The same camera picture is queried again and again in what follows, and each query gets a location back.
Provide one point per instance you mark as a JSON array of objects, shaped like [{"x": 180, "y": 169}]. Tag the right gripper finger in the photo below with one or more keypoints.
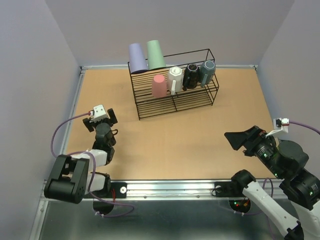
[
  {"x": 237, "y": 144},
  {"x": 250, "y": 135}
]

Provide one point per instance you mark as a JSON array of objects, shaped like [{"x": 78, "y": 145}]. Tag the purple cup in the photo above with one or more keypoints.
[{"x": 137, "y": 60}]

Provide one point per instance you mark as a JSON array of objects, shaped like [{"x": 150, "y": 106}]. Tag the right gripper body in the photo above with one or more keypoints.
[{"x": 261, "y": 145}]

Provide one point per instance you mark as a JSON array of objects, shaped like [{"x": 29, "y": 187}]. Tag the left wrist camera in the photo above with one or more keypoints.
[{"x": 98, "y": 114}]

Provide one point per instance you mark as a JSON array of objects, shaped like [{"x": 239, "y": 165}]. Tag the black wire dish rack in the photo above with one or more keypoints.
[{"x": 148, "y": 106}]

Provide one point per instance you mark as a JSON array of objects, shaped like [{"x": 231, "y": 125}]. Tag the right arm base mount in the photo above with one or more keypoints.
[{"x": 230, "y": 189}]

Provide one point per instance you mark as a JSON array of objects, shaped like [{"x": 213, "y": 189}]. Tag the red cup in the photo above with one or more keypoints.
[{"x": 159, "y": 86}]

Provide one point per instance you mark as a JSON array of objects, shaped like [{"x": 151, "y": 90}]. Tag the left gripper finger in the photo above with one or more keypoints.
[
  {"x": 88, "y": 124},
  {"x": 112, "y": 117}
]

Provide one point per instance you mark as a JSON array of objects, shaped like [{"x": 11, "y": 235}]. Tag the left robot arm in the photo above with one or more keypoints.
[{"x": 74, "y": 175}]

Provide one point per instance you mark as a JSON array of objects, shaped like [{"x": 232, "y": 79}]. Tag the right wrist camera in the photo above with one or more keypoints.
[{"x": 280, "y": 127}]

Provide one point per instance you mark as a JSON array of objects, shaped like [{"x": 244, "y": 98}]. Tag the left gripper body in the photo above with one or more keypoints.
[{"x": 105, "y": 120}]

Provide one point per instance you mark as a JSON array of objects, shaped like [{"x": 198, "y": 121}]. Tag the aluminium front rail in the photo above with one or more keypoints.
[{"x": 155, "y": 190}]

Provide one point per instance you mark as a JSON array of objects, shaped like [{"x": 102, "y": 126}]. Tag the blue-grey mug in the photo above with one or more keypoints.
[{"x": 206, "y": 72}]

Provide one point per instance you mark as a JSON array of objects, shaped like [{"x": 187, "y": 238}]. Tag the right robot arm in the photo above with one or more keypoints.
[{"x": 286, "y": 160}]

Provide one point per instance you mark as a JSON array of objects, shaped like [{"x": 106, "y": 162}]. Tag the white mug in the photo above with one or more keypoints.
[{"x": 174, "y": 80}]

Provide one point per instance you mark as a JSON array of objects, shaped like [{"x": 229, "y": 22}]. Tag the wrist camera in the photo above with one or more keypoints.
[
  {"x": 280, "y": 127},
  {"x": 98, "y": 114}
]

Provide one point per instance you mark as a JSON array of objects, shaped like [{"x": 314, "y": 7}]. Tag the black mug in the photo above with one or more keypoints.
[{"x": 191, "y": 76}]

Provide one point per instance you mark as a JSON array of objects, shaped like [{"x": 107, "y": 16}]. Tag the green cup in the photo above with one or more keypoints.
[{"x": 155, "y": 56}]

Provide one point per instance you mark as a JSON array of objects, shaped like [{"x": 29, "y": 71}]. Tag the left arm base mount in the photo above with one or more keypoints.
[{"x": 117, "y": 190}]

